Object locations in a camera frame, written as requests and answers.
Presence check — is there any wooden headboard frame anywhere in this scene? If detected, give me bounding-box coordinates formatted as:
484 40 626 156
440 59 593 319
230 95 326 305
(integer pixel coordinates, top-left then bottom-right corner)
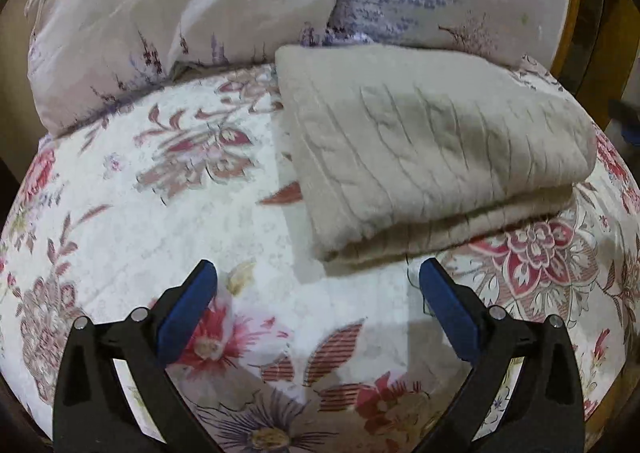
551 0 639 129

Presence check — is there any beige cable-knit sweater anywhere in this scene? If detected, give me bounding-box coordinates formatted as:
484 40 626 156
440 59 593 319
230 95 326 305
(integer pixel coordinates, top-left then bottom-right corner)
276 44 597 263

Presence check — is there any white floral bed quilt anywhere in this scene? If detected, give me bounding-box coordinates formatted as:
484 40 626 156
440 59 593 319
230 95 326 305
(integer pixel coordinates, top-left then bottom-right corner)
0 54 640 453

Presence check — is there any left pink floral pillow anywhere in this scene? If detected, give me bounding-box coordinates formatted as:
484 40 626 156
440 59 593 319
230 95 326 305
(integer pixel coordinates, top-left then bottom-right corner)
25 0 335 135

